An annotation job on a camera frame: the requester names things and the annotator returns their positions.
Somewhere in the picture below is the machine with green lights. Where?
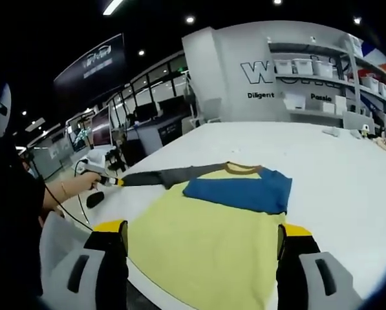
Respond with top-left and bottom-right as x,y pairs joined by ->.
71,118 -> 93,151

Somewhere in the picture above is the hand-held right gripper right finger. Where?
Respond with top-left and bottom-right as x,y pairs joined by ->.
275,222 -> 364,310

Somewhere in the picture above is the person's black clothing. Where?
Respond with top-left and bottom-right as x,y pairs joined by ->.
0,129 -> 48,293

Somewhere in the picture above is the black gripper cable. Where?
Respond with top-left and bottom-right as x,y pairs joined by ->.
74,160 -> 96,232

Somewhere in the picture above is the white floor stand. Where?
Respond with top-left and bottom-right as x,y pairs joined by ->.
185,70 -> 202,129

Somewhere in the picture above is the black computer monitor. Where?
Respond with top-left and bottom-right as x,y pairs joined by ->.
156,96 -> 184,114
134,103 -> 155,121

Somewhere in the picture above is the grey flat box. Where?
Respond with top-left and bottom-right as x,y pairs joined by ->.
343,111 -> 375,130

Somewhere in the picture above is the white square box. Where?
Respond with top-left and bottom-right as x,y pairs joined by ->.
321,94 -> 347,114

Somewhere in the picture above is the large dark display screen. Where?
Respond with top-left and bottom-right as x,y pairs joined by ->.
91,105 -> 112,146

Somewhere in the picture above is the grey office counter desk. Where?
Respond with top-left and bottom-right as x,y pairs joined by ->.
127,114 -> 193,156

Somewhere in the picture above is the dark hanging banner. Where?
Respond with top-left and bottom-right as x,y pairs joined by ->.
53,33 -> 126,98

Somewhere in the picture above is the person's left hand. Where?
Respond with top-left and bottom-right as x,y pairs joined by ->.
82,170 -> 102,192

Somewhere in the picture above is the white open box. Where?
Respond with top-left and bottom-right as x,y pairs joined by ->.
282,92 -> 307,110

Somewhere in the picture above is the small grey cloth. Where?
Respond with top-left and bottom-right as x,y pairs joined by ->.
321,125 -> 343,138

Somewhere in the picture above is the white worn device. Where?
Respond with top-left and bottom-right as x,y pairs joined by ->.
0,82 -> 13,138

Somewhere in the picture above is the grey metal shelf rack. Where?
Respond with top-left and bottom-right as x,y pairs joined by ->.
266,35 -> 386,129

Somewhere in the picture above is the black oval device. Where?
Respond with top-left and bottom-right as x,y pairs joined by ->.
85,191 -> 105,209

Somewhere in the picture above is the row of white storage bins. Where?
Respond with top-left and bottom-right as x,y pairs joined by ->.
275,56 -> 386,105

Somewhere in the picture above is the yellow grey blue garment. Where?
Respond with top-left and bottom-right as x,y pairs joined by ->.
120,161 -> 293,310

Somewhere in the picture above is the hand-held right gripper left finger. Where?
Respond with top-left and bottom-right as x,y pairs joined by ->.
50,219 -> 129,310

